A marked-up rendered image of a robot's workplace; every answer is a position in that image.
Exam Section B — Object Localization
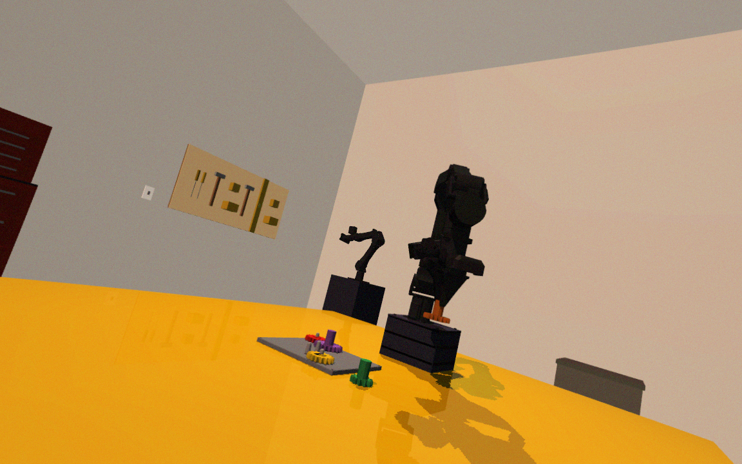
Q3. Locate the green gear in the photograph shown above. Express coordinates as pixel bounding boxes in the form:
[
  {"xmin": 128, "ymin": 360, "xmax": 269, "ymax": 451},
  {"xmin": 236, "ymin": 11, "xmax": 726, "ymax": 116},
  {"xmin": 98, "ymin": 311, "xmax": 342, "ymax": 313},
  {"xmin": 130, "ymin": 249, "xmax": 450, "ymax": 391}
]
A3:
[{"xmin": 350, "ymin": 358, "xmax": 373, "ymax": 387}]

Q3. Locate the purple gear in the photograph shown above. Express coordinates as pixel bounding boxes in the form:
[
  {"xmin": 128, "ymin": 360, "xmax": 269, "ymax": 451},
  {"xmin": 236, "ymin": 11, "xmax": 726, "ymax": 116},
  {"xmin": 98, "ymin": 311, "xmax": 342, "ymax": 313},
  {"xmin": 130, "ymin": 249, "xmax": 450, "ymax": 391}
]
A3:
[{"xmin": 314, "ymin": 330, "xmax": 343, "ymax": 353}]

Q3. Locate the orange gear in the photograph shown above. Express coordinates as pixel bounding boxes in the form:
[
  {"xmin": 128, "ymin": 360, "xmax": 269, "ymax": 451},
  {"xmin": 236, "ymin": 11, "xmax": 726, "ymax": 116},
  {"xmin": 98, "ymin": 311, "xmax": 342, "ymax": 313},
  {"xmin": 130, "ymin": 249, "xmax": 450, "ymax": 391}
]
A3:
[{"xmin": 423, "ymin": 300, "xmax": 450, "ymax": 324}]

